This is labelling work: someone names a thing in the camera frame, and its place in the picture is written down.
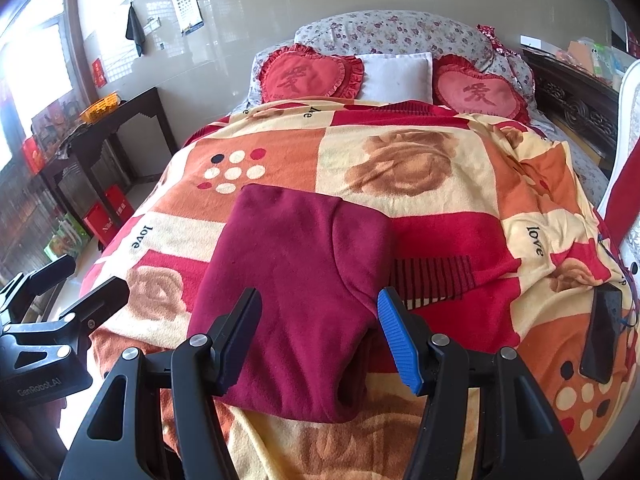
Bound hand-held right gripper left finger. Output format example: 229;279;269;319
60;287;263;480

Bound red cardboard box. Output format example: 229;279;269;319
82;185;133;248

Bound white pillow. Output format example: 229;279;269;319
357;52;435;106

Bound dark hanging cloth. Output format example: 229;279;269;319
125;2;147;56

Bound red gift box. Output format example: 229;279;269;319
22;135;46;176

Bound pile of colourful packets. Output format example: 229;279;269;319
555;37;636;86

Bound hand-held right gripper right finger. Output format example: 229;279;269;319
377;287;586;480

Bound red heart pillow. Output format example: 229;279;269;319
257;44;366;103
432;55;531;123

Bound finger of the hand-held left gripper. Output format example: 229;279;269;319
52;276;131;356
0;255;77;325

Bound black smartphone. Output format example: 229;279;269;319
580;282;625;381

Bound white chair with red cushion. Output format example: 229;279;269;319
597;57;640;291

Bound dark wooden side table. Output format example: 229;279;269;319
40;86;178;241

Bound maroon fleece sweater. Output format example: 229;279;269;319
186;184;393;423

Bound window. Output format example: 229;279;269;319
0;0;96;176

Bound eye chart wall poster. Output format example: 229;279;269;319
167;0;205;36

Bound printed orange red blanket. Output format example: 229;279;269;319
80;97;640;480

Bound dark carved wooden cabinet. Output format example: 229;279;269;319
520;45;626;166

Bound yellow box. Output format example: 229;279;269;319
80;92;123;123

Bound green packets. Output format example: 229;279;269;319
44;212;91;261

